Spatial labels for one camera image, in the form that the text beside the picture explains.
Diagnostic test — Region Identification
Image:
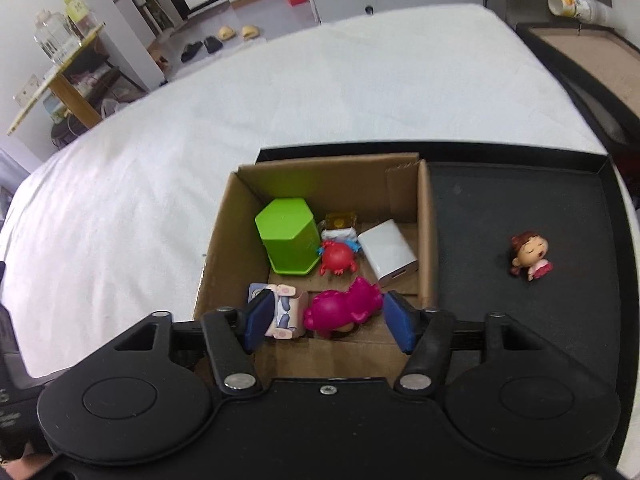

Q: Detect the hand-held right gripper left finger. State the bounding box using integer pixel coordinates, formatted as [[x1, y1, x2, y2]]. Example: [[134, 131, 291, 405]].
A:
[[114, 290, 277, 395]]

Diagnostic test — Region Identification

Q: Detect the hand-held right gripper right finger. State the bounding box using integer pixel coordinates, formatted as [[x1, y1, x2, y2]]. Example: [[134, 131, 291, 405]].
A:
[[382, 290, 553, 392]]

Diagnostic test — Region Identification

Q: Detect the white blue cube figure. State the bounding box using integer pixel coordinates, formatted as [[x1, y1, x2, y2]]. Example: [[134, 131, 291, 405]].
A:
[[247, 282, 307, 341]]

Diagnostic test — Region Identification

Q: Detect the magenta pink toy figure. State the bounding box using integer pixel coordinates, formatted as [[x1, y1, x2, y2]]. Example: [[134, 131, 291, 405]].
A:
[[302, 276, 385, 338]]

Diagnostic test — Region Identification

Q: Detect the white charger block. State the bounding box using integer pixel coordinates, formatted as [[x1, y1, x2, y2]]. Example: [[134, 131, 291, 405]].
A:
[[357, 221, 420, 288]]

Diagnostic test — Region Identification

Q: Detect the brown cardboard box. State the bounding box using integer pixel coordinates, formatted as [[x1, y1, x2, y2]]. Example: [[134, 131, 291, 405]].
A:
[[192, 152, 438, 376]]

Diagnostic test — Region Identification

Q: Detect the red toy figure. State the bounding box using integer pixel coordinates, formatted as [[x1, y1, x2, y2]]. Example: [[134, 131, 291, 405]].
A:
[[318, 239, 362, 277]]

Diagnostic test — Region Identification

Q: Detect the small amber white box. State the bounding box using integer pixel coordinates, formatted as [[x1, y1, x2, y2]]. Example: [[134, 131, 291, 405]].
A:
[[320, 212, 361, 243]]

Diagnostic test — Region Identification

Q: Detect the black shallow tray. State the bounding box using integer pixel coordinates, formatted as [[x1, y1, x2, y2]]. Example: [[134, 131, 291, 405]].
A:
[[255, 139, 633, 466]]

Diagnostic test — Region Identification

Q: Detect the brown haired doll figurine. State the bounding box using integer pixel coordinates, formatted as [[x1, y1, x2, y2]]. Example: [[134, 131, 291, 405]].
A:
[[509, 231, 555, 281]]

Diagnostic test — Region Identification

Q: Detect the green hexagonal plastic container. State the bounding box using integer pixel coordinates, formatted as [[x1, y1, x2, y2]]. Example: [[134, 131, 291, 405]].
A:
[[254, 197, 322, 276]]

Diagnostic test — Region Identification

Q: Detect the wooden table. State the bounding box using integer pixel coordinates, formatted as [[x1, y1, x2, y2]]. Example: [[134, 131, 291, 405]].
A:
[[6, 21, 151, 151]]

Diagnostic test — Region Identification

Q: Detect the black box brown interior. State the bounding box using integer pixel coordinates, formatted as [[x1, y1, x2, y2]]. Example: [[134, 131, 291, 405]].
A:
[[515, 22, 640, 161]]

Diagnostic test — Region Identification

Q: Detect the clear glass jar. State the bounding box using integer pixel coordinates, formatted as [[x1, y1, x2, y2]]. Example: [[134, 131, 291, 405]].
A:
[[34, 10, 81, 63]]

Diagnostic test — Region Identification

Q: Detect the paper cup with print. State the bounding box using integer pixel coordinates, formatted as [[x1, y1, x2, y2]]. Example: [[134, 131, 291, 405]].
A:
[[548, 0, 613, 25]]

